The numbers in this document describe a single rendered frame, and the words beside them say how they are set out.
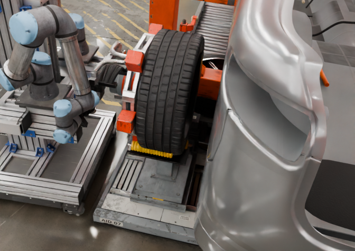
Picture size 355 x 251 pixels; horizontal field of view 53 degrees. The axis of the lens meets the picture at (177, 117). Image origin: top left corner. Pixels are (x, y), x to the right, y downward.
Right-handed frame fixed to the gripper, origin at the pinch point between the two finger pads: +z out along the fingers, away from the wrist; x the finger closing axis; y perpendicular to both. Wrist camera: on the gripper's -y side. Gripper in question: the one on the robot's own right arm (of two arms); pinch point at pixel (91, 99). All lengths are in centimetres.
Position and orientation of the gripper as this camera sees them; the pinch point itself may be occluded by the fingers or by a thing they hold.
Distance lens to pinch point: 192.1
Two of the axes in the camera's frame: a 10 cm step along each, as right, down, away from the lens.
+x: -9.8, -1.9, 1.0
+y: 0.9, -7.8, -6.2
